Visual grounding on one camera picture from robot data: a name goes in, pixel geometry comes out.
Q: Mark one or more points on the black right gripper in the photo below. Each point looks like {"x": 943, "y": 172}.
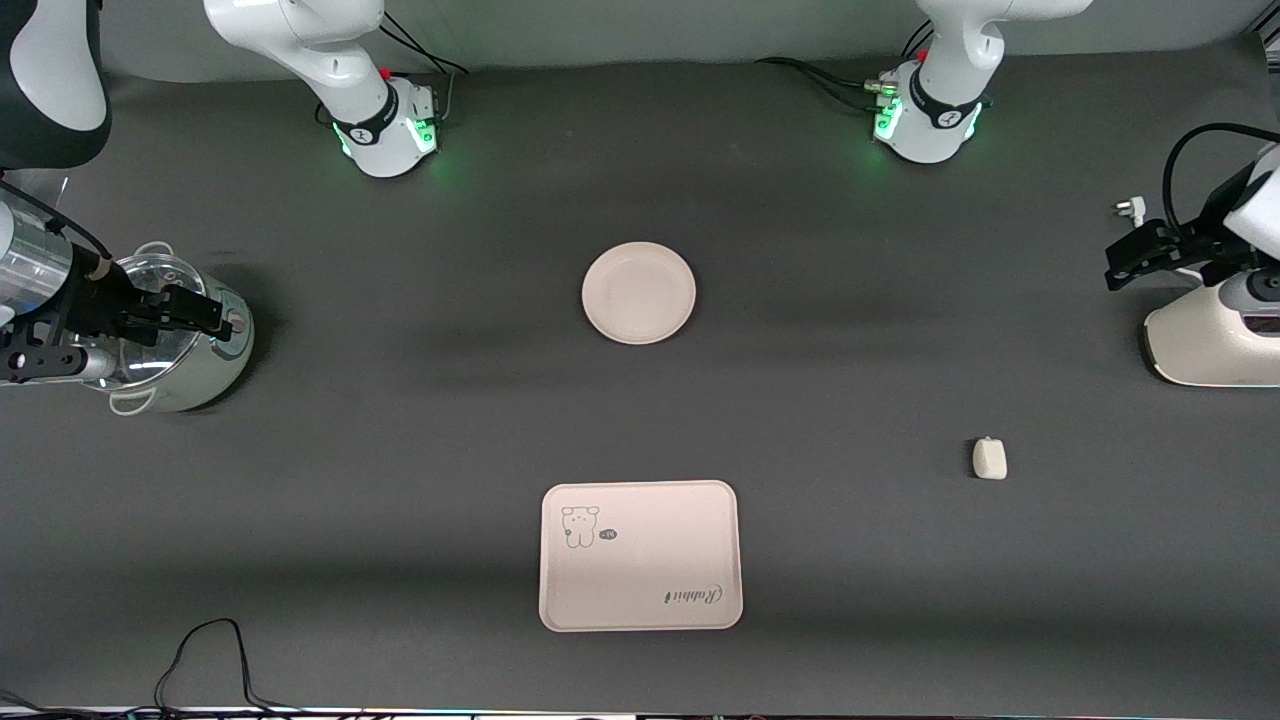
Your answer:
{"x": 103, "y": 303}

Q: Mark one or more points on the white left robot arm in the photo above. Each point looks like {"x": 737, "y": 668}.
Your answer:
{"x": 950, "y": 60}

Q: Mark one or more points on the cream white appliance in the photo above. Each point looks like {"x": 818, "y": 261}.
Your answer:
{"x": 1190, "y": 345}

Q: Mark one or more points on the glass pot lid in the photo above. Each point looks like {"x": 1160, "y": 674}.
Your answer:
{"x": 160, "y": 362}

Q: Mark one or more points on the cream tray with bear print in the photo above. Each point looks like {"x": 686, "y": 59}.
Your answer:
{"x": 640, "y": 570}

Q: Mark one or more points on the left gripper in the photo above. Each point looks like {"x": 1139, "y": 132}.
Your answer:
{"x": 1176, "y": 250}

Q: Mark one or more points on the white power plug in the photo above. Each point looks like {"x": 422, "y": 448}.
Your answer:
{"x": 1128, "y": 208}

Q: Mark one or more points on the round cream plate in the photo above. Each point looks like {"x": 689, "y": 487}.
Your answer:
{"x": 639, "y": 293}

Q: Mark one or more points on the small white bun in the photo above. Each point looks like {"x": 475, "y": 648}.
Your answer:
{"x": 990, "y": 459}

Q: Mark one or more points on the pale green cooking pot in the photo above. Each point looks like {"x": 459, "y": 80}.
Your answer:
{"x": 205, "y": 375}

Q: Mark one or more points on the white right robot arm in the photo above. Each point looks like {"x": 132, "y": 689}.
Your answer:
{"x": 330, "y": 50}

